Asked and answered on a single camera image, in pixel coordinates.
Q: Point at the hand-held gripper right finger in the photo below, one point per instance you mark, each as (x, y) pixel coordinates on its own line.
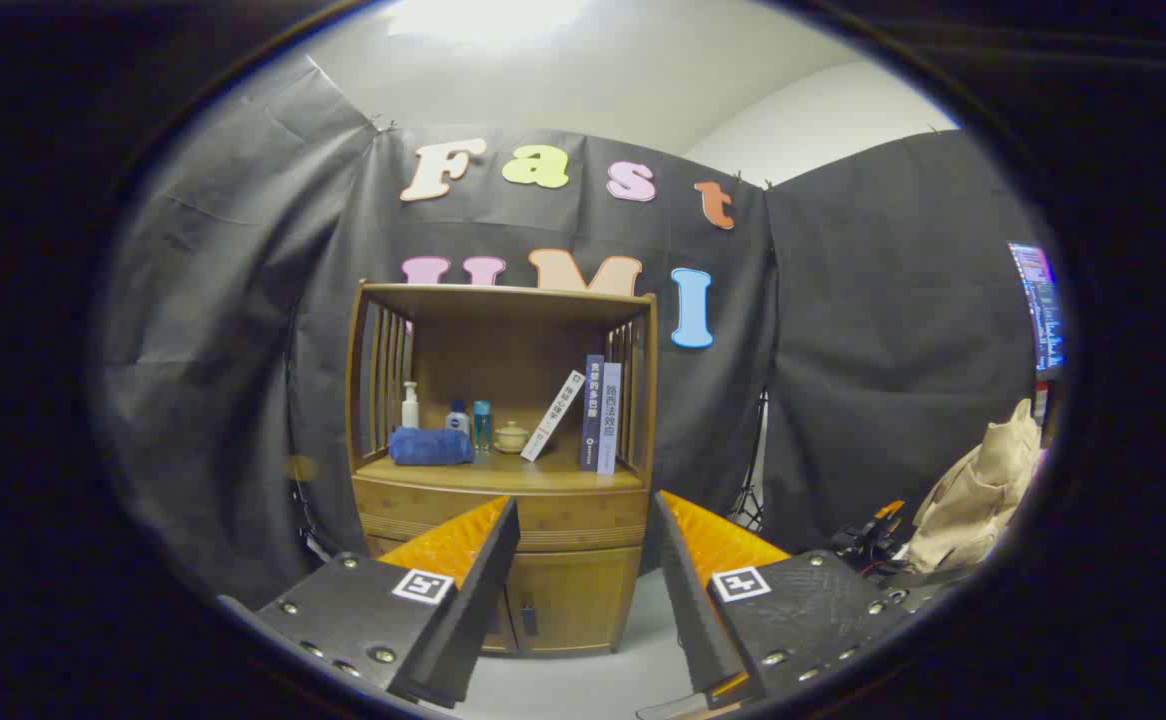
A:
(688, 590)

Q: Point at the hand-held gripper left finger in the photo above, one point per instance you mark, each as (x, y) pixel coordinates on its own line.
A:
(478, 600)

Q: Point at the wooden drawer with black knob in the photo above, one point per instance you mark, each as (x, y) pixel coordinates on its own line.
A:
(583, 515)

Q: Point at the wooden cabinet door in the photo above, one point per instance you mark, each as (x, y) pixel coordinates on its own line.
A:
(573, 600)
(500, 632)

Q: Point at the wooden countertop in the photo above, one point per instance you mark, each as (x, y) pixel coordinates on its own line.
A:
(503, 470)

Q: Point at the wooden cabinet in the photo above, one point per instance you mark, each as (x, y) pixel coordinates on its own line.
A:
(503, 370)

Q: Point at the black tripod stand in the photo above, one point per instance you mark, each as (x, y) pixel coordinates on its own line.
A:
(748, 500)

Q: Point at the rolled blue towel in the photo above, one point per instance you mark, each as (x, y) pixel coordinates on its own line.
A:
(430, 446)

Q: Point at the beige lidded tea cup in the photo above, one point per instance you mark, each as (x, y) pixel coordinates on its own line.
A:
(511, 438)

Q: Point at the clear blue bottle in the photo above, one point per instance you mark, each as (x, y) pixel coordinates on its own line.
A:
(482, 425)

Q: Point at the white bottle with blue cap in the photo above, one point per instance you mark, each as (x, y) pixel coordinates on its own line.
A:
(457, 420)

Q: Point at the black and orange tool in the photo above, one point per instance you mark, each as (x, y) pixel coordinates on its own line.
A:
(868, 545)

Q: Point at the light purple book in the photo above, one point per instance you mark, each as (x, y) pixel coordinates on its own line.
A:
(609, 420)

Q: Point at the dark blue book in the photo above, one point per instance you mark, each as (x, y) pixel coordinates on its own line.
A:
(592, 415)

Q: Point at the white book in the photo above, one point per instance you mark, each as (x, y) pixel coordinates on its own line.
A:
(553, 415)

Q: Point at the white pump bottle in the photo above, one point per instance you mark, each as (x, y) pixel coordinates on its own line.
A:
(410, 412)

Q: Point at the black backdrop cloth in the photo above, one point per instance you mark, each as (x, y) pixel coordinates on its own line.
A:
(843, 350)

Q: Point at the beige cloth bag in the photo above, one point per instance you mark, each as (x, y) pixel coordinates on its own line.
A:
(983, 490)

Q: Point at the computer monitor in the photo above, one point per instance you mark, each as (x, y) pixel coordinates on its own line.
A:
(1040, 300)

